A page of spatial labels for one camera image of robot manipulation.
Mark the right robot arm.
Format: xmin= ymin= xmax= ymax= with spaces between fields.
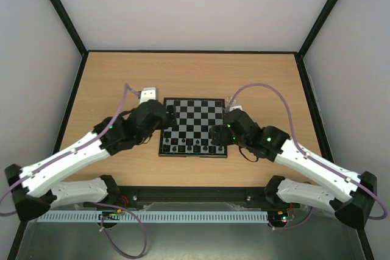
xmin=209 ymin=108 xmax=377 ymax=230

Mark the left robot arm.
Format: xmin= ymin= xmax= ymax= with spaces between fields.
xmin=5 ymin=99 xmax=177 ymax=221

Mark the black and silver chessboard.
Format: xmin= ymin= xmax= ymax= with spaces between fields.
xmin=158 ymin=97 xmax=227 ymax=158

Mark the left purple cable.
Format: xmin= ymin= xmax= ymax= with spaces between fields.
xmin=0 ymin=83 xmax=148 ymax=258

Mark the black aluminium frame rail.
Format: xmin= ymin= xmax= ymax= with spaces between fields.
xmin=30 ymin=185 xmax=354 ymax=209

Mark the white slotted cable duct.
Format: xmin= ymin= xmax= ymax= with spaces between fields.
xmin=37 ymin=210 xmax=269 ymax=223

